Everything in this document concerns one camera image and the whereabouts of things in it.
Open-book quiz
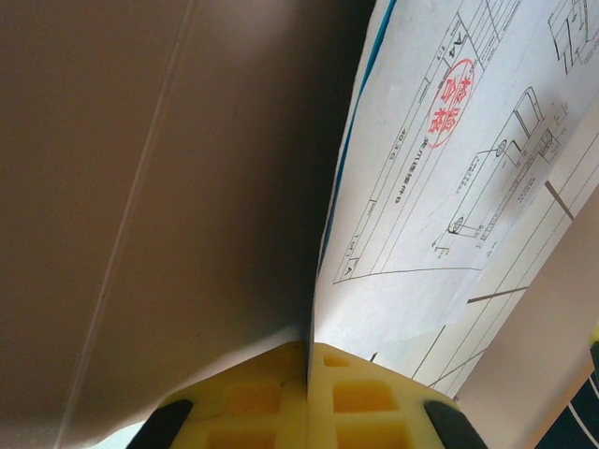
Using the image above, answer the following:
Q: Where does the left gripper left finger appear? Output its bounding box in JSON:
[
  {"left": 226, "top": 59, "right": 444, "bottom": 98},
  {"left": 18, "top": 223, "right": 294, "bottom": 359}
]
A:
[{"left": 133, "top": 340, "right": 311, "bottom": 449}]

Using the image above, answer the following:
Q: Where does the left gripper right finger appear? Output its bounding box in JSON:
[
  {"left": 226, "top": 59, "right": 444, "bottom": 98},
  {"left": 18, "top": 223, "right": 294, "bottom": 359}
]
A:
[{"left": 308, "top": 342, "right": 489, "bottom": 449}]

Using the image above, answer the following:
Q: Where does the white technical drawing sheet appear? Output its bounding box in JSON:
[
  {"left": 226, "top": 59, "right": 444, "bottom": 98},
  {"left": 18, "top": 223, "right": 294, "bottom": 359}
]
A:
[
  {"left": 314, "top": 0, "right": 599, "bottom": 362},
  {"left": 369, "top": 93, "right": 599, "bottom": 404}
]

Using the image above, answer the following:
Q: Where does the brown paper folder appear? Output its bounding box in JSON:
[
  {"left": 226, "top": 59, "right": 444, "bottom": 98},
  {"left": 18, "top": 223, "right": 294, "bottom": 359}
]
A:
[{"left": 0, "top": 0, "right": 599, "bottom": 449}]

